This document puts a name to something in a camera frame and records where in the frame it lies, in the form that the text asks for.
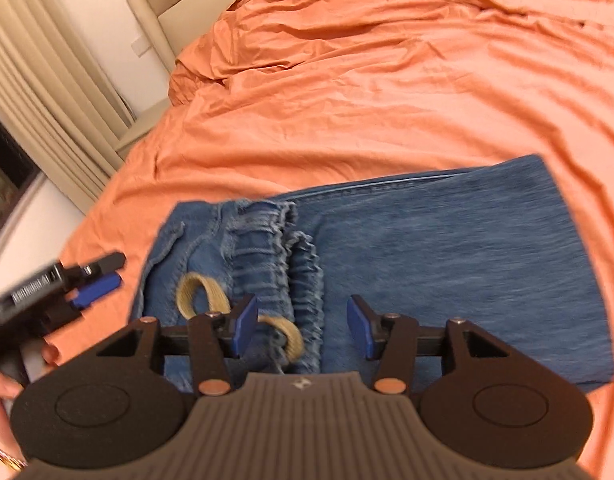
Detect orange bed duvet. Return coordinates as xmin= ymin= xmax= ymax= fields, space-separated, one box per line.
xmin=53 ymin=0 xmax=614 ymax=479

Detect beige left nightstand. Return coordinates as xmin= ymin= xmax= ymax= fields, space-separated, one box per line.
xmin=115 ymin=99 xmax=170 ymax=160

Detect beige pleated curtain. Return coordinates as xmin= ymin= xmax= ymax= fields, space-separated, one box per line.
xmin=0 ymin=0 xmax=134 ymax=212

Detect person left hand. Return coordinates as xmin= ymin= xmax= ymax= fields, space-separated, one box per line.
xmin=0 ymin=334 xmax=63 ymax=480

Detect gold bracelet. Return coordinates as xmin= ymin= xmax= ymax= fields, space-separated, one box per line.
xmin=0 ymin=433 xmax=28 ymax=472

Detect blue denim jeans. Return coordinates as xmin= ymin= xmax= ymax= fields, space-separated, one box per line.
xmin=130 ymin=155 xmax=614 ymax=390

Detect white wall switch plate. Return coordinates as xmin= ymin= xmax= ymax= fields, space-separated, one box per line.
xmin=130 ymin=35 xmax=152 ymax=58

